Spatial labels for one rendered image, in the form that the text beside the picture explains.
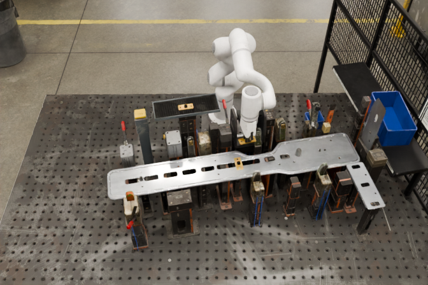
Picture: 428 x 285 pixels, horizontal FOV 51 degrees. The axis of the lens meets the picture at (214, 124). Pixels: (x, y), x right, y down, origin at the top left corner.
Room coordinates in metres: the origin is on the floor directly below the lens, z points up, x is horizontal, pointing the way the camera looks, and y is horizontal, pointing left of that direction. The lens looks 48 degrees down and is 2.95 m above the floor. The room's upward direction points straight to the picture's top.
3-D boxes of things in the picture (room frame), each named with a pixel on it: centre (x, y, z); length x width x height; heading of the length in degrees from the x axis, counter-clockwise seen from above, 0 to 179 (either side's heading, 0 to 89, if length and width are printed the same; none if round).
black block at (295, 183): (1.37, -0.43, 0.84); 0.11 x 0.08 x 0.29; 11
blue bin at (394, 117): (1.73, -1.00, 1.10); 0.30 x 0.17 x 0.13; 3
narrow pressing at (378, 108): (1.61, -0.85, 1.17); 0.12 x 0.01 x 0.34; 11
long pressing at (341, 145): (1.47, -0.11, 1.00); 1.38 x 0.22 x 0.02; 101
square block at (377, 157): (1.50, -0.88, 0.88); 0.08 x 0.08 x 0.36; 11
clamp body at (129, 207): (1.19, 0.41, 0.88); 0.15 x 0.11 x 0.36; 11
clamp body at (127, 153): (1.54, 0.48, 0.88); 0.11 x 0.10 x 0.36; 11
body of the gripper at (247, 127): (1.44, -0.17, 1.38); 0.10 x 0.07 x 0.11; 16
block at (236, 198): (1.50, -0.13, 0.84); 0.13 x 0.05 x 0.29; 11
